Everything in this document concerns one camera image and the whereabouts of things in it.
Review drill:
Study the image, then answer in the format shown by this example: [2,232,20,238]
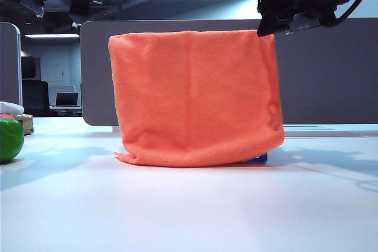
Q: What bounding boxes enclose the white folded cloth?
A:
[0,101,25,116]

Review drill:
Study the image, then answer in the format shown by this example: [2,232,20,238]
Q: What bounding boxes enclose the brown cardboard box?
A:
[14,113,34,136]

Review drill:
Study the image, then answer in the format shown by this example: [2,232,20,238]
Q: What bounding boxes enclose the green round toy fruit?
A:
[0,117,25,164]

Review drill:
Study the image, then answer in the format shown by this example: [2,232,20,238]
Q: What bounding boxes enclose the dark background monitor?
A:
[21,56,41,80]

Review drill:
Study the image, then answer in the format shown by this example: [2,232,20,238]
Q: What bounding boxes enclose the narrow grey desk partition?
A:
[0,22,23,107]

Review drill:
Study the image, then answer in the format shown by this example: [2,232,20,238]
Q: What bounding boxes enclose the square standing mirror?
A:
[244,150,269,165]

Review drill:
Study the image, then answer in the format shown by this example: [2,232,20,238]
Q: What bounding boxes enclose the orange fleece cloth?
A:
[107,29,286,168]

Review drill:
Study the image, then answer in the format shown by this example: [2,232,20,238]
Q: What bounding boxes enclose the black office chair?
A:
[22,80,51,117]

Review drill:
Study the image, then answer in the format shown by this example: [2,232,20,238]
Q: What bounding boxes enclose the short ceiling light strip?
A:
[24,34,80,39]

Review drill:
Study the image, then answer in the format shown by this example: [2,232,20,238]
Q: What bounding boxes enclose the wide grey desk partition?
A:
[79,17,378,127]

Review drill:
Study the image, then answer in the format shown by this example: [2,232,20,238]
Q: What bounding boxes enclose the open background laptop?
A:
[55,91,80,107]

